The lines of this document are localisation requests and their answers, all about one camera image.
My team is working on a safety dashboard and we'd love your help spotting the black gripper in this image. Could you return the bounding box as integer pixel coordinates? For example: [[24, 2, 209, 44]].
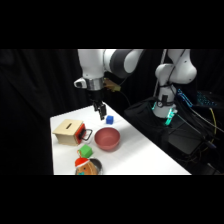
[[88, 88, 107, 121]]

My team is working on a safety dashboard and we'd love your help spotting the pink bowl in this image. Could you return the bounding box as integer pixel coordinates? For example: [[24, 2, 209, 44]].
[[94, 126, 122, 152]]

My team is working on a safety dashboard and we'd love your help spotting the green cube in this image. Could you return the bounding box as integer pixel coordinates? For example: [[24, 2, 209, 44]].
[[79, 144, 94, 159]]

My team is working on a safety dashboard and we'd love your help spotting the wooden box with slot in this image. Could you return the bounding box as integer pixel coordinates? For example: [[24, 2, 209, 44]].
[[52, 118, 85, 147]]

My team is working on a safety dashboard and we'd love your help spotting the dark round metal tin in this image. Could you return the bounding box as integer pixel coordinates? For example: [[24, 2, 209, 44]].
[[90, 158, 104, 176]]

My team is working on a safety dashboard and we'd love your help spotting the gingerbread plush with red hat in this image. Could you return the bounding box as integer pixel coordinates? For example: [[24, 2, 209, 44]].
[[74, 149, 100, 176]]

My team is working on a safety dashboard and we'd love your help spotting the green base light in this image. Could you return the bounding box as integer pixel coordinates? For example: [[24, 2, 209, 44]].
[[151, 102, 178, 127]]

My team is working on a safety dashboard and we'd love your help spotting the black robot stand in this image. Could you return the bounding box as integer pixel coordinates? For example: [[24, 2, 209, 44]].
[[124, 97, 224, 176]]

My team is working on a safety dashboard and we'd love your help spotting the black device with teal lights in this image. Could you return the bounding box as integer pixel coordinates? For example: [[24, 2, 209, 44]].
[[195, 89, 219, 108]]

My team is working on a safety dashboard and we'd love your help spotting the tan wrist camera box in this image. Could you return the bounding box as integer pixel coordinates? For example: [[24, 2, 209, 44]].
[[102, 77, 122, 93]]

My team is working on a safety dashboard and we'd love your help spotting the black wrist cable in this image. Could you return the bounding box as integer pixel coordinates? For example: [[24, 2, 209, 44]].
[[117, 89, 133, 108]]

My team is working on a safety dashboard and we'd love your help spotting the red drawer with black handle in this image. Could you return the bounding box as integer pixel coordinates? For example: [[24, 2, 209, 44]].
[[75, 123, 94, 143]]

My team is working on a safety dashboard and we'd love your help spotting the grey cable along arm base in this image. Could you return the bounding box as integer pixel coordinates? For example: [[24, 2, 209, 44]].
[[153, 49, 168, 100]]

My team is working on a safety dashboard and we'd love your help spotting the blue cable bundle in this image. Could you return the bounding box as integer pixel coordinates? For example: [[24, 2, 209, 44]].
[[176, 87, 194, 108]]

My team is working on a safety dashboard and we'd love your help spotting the yellow cable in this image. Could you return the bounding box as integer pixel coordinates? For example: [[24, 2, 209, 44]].
[[208, 107, 218, 145]]

